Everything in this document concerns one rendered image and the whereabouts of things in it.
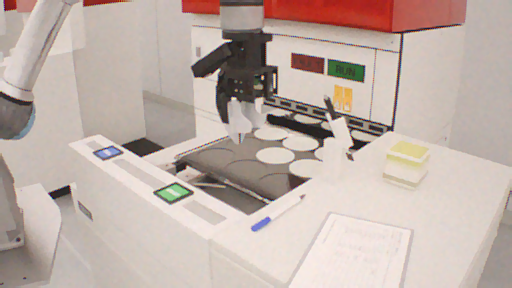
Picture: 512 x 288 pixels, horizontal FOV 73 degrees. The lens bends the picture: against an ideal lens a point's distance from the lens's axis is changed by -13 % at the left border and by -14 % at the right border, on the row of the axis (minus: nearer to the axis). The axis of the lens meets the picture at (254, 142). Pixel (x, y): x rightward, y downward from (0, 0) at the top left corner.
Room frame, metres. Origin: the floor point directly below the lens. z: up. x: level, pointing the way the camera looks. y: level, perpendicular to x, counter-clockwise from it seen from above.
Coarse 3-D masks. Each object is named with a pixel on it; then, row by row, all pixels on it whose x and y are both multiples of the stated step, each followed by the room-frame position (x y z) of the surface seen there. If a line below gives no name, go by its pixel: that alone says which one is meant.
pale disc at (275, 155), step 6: (264, 150) 0.97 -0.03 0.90; (270, 150) 0.97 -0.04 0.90; (276, 150) 0.97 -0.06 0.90; (282, 150) 0.97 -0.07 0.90; (288, 150) 0.97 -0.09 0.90; (258, 156) 0.93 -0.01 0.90; (264, 156) 0.93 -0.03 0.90; (270, 156) 0.93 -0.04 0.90; (276, 156) 0.93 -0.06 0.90; (282, 156) 0.93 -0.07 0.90; (288, 156) 0.93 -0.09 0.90; (270, 162) 0.90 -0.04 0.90; (276, 162) 0.90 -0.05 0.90; (282, 162) 0.90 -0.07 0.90
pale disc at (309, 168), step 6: (294, 162) 0.89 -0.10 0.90; (300, 162) 0.90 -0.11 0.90; (306, 162) 0.90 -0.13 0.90; (312, 162) 0.89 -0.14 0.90; (318, 162) 0.89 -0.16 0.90; (294, 168) 0.86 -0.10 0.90; (300, 168) 0.86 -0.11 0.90; (306, 168) 0.86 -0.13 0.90; (312, 168) 0.86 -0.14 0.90; (318, 168) 0.86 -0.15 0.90; (300, 174) 0.83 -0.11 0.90; (306, 174) 0.83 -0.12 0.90; (312, 174) 0.83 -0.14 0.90; (318, 174) 0.83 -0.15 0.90
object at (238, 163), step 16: (256, 128) 1.13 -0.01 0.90; (224, 144) 1.01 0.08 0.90; (240, 144) 1.01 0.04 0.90; (256, 144) 1.01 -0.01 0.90; (272, 144) 1.01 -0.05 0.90; (320, 144) 1.01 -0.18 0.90; (192, 160) 0.91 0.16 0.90; (208, 160) 0.91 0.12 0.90; (224, 160) 0.91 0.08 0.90; (240, 160) 0.91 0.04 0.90; (256, 160) 0.91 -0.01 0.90; (320, 160) 0.91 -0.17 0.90; (224, 176) 0.82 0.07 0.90; (240, 176) 0.82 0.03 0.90; (256, 176) 0.82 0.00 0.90; (272, 176) 0.82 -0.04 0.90; (288, 176) 0.82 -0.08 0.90; (256, 192) 0.75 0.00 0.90; (272, 192) 0.75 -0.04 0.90; (288, 192) 0.75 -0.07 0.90
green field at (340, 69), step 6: (330, 60) 1.08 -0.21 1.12; (330, 66) 1.08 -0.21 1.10; (336, 66) 1.07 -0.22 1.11; (342, 66) 1.06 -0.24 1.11; (348, 66) 1.04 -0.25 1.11; (354, 66) 1.03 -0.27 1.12; (360, 66) 1.02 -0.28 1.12; (330, 72) 1.08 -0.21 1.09; (336, 72) 1.07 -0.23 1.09; (342, 72) 1.06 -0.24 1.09; (348, 72) 1.04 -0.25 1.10; (354, 72) 1.03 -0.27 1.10; (360, 72) 1.02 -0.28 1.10; (348, 78) 1.04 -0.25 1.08; (354, 78) 1.03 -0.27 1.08; (360, 78) 1.02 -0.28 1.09
